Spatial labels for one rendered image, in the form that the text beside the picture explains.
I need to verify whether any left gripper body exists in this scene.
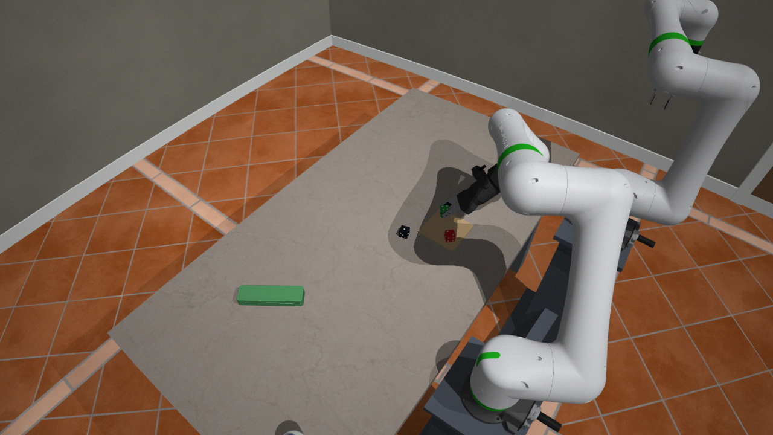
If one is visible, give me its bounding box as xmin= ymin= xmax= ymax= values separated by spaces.
xmin=457 ymin=164 xmax=500 ymax=214

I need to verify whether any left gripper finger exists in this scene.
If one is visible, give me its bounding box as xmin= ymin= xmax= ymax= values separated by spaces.
xmin=442 ymin=195 xmax=458 ymax=206
xmin=442 ymin=204 xmax=461 ymax=218

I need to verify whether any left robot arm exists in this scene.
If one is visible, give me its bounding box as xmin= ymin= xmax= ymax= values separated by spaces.
xmin=461 ymin=108 xmax=633 ymax=435

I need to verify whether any tan flat mat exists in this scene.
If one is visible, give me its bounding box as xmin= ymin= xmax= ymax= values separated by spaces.
xmin=418 ymin=209 xmax=474 ymax=252

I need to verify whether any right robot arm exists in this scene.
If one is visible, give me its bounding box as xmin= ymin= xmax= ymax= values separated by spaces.
xmin=614 ymin=0 xmax=760 ymax=225

